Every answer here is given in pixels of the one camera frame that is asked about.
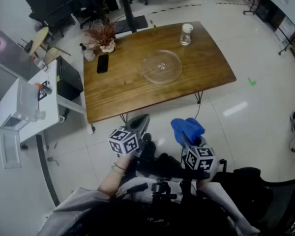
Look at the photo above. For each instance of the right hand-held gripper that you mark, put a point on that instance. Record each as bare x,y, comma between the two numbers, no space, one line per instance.
199,158

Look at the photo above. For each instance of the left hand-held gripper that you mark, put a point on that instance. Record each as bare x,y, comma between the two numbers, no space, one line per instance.
124,142

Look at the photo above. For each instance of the blue cloth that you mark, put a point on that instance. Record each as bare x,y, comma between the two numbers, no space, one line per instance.
186,129

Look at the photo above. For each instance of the clear glass round plate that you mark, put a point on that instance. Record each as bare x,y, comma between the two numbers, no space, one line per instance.
150,70

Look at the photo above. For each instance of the person's right forearm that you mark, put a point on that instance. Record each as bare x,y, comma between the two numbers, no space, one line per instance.
202,184

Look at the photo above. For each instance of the person's left forearm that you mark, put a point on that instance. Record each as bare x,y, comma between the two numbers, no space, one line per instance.
113,181

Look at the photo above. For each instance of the white microwave oven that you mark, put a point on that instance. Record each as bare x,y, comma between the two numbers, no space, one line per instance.
19,99

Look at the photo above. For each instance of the black metal table leg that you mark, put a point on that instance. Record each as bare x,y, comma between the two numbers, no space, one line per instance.
198,97
123,118

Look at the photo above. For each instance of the black smartphone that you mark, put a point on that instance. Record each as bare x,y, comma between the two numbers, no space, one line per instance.
102,64

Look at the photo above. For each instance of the black box appliance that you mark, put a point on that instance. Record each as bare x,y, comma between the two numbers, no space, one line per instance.
68,80

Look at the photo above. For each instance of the black mesh office chair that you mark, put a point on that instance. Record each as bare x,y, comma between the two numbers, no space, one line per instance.
273,200

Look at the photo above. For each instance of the clear soap dispenser black pump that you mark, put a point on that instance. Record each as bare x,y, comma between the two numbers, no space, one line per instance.
89,54

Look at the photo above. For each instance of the white side table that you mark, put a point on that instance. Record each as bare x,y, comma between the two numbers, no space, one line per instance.
51,102

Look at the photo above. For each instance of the green floor tape mark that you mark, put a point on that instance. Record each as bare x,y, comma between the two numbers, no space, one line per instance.
252,82

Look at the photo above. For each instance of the dried plant in white vase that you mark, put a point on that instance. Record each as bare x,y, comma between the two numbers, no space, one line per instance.
103,36

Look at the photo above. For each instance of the glass jar with white lid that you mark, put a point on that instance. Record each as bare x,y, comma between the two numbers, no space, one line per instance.
186,37

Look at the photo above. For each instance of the clear glass cup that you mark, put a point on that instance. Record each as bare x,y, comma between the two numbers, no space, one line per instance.
39,115

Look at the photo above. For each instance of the black framed white card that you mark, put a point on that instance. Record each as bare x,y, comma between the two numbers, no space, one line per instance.
42,97

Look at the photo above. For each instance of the orange and green small bottle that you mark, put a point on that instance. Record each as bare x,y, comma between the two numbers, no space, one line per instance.
44,88

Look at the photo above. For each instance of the person's grey shirt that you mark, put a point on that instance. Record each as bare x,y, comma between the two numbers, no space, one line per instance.
71,213

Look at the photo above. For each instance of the black display stand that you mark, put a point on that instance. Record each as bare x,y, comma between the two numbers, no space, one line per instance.
129,8

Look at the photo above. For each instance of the plastic water bottle red cap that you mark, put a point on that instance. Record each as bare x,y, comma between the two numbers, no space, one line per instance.
40,63

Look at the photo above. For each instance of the black router with antennas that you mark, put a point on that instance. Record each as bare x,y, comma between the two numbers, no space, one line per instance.
28,47

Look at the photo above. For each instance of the black chest camera rig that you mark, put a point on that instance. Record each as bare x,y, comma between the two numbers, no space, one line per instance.
162,188

